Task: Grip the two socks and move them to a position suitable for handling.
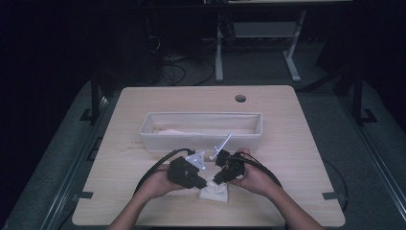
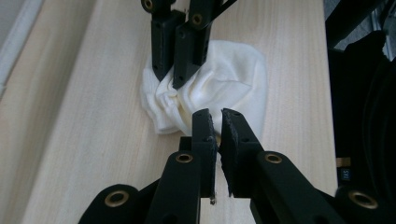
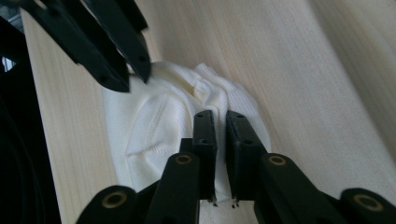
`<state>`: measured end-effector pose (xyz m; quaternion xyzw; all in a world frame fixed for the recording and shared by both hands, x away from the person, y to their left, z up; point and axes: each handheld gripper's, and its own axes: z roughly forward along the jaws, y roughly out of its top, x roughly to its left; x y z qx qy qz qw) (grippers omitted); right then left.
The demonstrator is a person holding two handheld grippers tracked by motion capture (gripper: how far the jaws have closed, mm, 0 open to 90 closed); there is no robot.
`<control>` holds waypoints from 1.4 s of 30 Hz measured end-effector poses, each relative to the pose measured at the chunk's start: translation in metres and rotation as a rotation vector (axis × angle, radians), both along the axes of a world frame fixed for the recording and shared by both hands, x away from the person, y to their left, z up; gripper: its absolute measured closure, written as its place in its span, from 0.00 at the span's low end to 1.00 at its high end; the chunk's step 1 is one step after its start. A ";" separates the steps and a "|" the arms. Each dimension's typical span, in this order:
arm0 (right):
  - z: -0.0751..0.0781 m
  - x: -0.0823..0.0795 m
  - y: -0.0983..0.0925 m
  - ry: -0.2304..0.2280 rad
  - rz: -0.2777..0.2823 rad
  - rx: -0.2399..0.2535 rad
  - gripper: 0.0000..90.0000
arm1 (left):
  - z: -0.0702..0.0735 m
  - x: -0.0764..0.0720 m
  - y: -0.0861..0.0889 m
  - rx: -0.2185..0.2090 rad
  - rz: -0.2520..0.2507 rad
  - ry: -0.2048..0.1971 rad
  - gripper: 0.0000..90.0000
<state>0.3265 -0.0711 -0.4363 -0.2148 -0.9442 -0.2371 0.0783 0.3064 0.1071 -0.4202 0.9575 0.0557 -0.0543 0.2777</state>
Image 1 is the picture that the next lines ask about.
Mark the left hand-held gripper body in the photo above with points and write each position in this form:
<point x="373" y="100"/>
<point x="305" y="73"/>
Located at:
<point x="183" y="172"/>

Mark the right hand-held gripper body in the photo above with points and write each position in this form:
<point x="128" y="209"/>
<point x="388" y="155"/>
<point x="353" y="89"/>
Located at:
<point x="233" y="167"/>

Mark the white sock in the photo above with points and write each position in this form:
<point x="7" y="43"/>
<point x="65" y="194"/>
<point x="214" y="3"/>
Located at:
<point x="215" y="194"/>

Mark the white fabric storage box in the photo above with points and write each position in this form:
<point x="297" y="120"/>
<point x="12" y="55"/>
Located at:
<point x="178" y="143"/>

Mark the person's right hand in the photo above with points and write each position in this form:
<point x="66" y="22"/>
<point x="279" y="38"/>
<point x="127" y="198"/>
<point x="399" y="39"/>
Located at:
<point x="255" y="179"/>

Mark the person's left hand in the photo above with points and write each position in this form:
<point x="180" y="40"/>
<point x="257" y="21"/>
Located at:
<point x="158" y="185"/>

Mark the pale pink cloth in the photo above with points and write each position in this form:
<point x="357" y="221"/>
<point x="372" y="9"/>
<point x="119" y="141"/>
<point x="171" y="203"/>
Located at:
<point x="174" y="131"/>

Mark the black table clip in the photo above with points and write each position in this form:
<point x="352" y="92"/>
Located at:
<point x="84" y="195"/>
<point x="330" y="195"/>

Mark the desk with white legs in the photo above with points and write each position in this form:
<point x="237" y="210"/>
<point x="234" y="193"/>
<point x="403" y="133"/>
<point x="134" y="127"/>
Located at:
<point x="219" y="57"/>

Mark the black metal stand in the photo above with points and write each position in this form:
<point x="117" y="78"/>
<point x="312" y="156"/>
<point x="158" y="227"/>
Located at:
<point x="357" y="99"/>
<point x="94" y="99"/>

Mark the black side bracket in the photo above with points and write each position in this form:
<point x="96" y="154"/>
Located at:
<point x="95" y="148"/>

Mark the metal floor rail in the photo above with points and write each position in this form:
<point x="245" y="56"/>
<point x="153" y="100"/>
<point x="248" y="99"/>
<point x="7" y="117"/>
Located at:
<point x="68" y="179"/>
<point x="379" y="166"/>

